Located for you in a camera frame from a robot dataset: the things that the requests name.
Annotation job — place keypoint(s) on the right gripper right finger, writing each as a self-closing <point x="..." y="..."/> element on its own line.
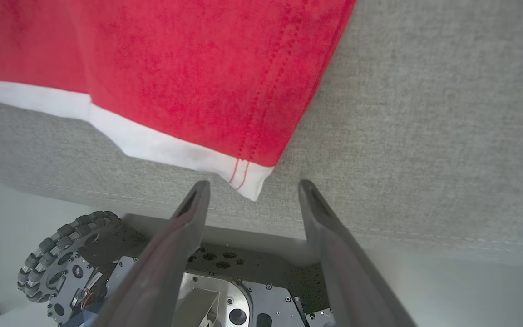
<point x="347" y="272"/>

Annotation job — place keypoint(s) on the red shirt with white hem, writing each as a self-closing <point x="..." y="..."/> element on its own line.
<point x="175" y="68"/>

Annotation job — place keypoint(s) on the robot base metal plate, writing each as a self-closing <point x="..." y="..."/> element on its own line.
<point x="261" y="299"/>

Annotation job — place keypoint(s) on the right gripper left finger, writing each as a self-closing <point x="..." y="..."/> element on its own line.
<point x="166" y="263"/>

